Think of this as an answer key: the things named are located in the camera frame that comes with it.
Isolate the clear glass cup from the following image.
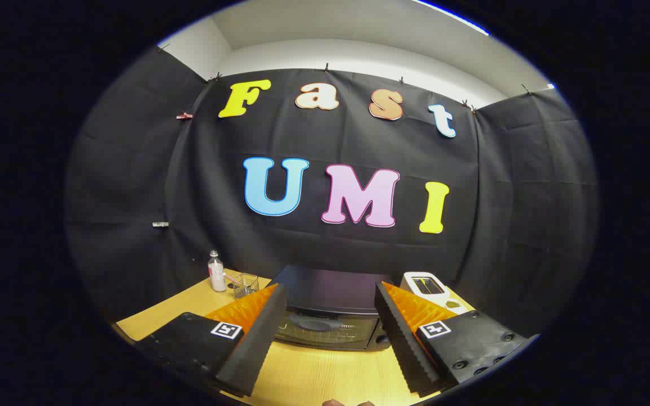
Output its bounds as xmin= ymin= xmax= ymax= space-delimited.
xmin=232 ymin=273 xmax=260 ymax=299

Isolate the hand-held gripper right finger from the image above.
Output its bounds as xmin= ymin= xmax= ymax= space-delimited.
xmin=374 ymin=281 xmax=540 ymax=398

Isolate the white pop-up toaster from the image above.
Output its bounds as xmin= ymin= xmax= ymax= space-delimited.
xmin=401 ymin=272 xmax=456 ymax=309

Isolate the black toaster oven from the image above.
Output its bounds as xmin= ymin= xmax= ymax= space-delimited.
xmin=269 ymin=265 xmax=393 ymax=351

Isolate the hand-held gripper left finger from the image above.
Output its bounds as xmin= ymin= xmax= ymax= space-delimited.
xmin=133 ymin=283 xmax=289 ymax=398

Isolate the small clear plastic bottle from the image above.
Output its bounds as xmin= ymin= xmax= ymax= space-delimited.
xmin=208 ymin=250 xmax=227 ymax=292

